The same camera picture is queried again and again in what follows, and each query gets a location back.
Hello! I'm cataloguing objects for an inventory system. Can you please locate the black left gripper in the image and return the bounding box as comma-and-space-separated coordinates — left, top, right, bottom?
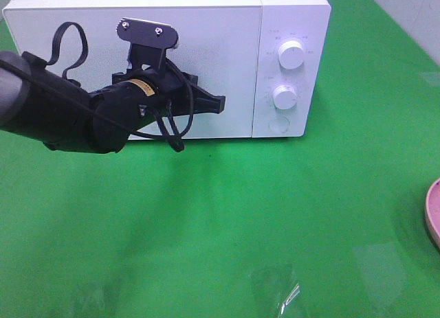
112, 62, 226, 116

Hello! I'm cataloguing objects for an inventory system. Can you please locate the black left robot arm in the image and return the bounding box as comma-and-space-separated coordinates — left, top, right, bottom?
1, 51, 226, 154

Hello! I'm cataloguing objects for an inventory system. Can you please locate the white microwave door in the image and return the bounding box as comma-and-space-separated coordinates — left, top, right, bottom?
5, 7, 261, 139

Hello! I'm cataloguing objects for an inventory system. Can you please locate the white microwave oven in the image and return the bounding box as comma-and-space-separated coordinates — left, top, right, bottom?
3, 0, 331, 137

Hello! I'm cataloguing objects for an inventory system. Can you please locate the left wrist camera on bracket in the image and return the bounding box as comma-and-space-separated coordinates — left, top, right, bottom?
116, 17, 179, 73

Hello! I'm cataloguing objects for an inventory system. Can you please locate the pink round plate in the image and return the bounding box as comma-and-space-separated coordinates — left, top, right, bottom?
424, 179, 440, 249

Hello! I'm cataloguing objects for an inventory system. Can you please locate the black left camera cable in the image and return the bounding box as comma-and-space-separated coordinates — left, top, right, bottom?
0, 21, 195, 153

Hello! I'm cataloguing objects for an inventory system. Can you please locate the white round knob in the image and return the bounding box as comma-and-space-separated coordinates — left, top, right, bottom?
278, 39, 305, 70
272, 85, 298, 110

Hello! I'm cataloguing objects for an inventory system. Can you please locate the round door release button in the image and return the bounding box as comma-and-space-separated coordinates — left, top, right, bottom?
269, 116, 289, 134

